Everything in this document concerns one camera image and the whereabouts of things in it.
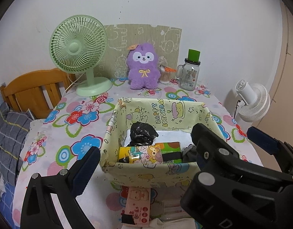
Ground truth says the white cloth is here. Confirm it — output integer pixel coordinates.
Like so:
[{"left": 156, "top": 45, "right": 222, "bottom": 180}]
[{"left": 148, "top": 218, "right": 196, "bottom": 229}]

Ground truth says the grey cloth in basket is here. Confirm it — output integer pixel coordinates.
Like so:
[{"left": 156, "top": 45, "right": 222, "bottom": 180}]
[{"left": 182, "top": 144, "right": 198, "bottom": 163}]

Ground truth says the white standing fan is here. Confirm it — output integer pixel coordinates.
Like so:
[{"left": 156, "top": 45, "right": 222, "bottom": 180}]
[{"left": 234, "top": 80, "right": 271, "bottom": 123}]

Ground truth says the green brown box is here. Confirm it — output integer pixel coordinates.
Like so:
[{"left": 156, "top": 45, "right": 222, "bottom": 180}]
[{"left": 155, "top": 142, "right": 182, "bottom": 164}]

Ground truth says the grey plaid pillow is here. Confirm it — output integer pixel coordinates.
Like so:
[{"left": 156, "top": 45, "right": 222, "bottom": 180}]
[{"left": 0, "top": 102, "right": 32, "bottom": 186}]

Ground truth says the yellow cartoon fabric basket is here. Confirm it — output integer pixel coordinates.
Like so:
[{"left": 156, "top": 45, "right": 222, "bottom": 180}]
[{"left": 100, "top": 98, "right": 223, "bottom": 188}]

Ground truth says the yellow cartoon tissue pack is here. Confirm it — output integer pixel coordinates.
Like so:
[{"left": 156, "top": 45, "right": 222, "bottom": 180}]
[{"left": 118, "top": 145, "right": 164, "bottom": 165}]

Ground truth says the floral tablecloth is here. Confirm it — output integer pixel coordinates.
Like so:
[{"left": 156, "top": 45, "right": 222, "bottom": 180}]
[{"left": 12, "top": 79, "right": 262, "bottom": 228}]

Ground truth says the black plastic bag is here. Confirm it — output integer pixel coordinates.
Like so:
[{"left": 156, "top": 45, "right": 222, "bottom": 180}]
[{"left": 126, "top": 122, "right": 159, "bottom": 147}]

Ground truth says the glass mason jar mug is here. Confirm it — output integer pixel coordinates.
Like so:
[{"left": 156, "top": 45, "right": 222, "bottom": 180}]
[{"left": 176, "top": 58, "right": 200, "bottom": 91}]

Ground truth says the cotton swab container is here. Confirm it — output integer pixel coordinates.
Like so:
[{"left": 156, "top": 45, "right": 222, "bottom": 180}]
[{"left": 159, "top": 65, "right": 176, "bottom": 84}]

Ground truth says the green cup on jar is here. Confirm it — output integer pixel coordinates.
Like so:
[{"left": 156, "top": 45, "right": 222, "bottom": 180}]
[{"left": 187, "top": 49, "right": 200, "bottom": 62}]

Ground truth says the purple plush toy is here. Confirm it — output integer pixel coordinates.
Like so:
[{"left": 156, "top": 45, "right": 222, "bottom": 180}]
[{"left": 127, "top": 43, "right": 160, "bottom": 90}]

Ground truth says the cartoon cardboard panel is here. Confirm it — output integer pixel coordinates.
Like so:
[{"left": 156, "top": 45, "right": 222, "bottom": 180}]
[{"left": 94, "top": 24, "right": 182, "bottom": 79}]

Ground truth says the green desk fan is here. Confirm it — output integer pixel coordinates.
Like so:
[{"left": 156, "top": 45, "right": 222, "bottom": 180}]
[{"left": 49, "top": 15, "right": 112, "bottom": 97}]

